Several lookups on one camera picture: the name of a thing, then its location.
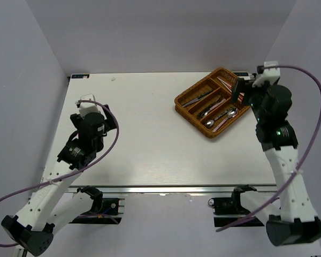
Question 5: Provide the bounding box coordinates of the right blue corner label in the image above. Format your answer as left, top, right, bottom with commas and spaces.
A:
233, 72, 249, 77

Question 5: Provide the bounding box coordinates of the left blue corner label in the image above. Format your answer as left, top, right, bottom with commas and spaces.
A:
71, 74, 90, 79

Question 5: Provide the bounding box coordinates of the pink handle knife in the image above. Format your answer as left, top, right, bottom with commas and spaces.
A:
196, 90, 213, 101

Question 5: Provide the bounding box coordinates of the patterned handle steel knife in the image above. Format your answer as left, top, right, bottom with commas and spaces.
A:
182, 90, 213, 108

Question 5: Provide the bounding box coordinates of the orange chopstick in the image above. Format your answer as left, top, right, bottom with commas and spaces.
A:
217, 77, 232, 93
220, 78, 235, 93

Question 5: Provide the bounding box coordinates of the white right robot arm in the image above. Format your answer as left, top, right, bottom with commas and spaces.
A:
231, 79, 321, 246

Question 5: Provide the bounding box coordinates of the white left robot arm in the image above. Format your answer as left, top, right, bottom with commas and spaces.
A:
1, 100, 119, 256

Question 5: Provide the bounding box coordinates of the all steel fork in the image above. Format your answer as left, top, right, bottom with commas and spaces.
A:
198, 97, 225, 118

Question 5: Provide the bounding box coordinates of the patterned handle steel spoon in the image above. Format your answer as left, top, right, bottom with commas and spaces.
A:
205, 110, 228, 128

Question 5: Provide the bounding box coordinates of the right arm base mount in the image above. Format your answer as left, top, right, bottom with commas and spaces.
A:
208, 185, 257, 228

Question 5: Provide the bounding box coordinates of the brown wicker cutlery tray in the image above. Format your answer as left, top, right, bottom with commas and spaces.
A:
174, 67, 251, 139

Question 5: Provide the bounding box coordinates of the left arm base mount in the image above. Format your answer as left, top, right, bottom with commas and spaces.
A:
72, 186, 125, 225

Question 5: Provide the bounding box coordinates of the silver metal chopstick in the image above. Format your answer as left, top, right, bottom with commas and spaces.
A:
238, 93, 244, 103
216, 76, 233, 92

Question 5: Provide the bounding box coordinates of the blue corner label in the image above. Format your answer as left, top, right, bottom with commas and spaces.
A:
233, 72, 249, 77
71, 74, 90, 79

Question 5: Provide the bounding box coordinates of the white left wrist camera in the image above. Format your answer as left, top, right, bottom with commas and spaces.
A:
75, 94, 100, 119

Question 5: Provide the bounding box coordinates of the pink handle fork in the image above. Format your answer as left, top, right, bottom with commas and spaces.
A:
202, 99, 226, 117

